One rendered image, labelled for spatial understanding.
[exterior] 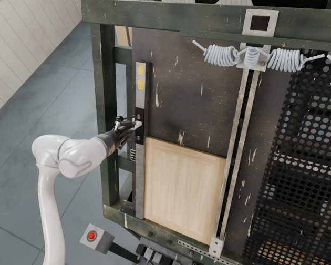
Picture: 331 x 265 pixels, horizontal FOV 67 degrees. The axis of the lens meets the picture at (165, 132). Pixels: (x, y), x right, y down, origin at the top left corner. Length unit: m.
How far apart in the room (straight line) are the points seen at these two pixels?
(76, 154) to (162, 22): 0.59
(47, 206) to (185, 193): 0.71
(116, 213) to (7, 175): 2.21
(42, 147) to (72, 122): 2.64
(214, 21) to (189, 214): 0.98
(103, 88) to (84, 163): 0.58
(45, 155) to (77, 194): 2.05
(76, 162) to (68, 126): 2.78
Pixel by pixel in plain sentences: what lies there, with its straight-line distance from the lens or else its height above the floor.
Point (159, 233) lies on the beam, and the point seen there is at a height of 0.88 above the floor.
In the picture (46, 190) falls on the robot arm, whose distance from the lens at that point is 1.02.
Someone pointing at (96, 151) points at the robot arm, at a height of 1.74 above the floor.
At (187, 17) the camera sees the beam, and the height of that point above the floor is 1.90.
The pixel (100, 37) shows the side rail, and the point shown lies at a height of 1.78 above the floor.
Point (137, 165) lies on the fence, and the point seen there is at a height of 1.23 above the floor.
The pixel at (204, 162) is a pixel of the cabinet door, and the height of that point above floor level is 1.33.
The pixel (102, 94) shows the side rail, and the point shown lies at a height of 1.54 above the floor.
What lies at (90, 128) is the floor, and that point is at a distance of 3.42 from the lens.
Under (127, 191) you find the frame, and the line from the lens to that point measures 1.87.
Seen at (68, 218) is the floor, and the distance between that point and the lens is 2.96.
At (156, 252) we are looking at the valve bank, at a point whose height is 0.76.
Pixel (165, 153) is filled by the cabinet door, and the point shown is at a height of 1.31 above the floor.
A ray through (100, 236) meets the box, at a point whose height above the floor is 0.93.
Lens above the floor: 2.43
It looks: 54 degrees down
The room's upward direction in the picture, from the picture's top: 19 degrees counter-clockwise
